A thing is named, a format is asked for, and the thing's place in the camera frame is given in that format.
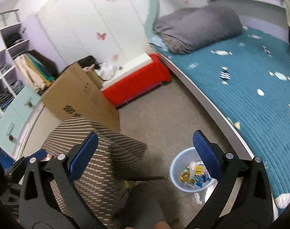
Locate light blue plastic trash bin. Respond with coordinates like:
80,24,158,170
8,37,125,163
169,147,216,193

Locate mint green drawer cabinet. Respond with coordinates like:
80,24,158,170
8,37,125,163
0,85,43,160

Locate brown polka dot tablecloth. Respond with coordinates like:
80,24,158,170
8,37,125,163
42,117,149,228

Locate large cardboard box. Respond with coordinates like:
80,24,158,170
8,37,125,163
41,62,120,132

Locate hanging clothes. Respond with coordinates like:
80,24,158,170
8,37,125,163
14,50,59,94

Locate teal quilted bed cover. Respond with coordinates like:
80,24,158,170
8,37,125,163
152,27,290,212

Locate white plastic bag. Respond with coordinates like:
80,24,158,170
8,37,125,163
98,63,117,81

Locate red upholstered bench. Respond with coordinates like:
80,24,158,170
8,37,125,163
103,54,171,108

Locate white wardrobe doors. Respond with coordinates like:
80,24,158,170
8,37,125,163
36,0,149,67

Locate grey folded blanket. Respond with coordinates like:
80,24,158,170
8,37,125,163
153,3,243,54

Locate pink butterfly wall sticker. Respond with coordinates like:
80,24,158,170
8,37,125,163
96,32,107,40

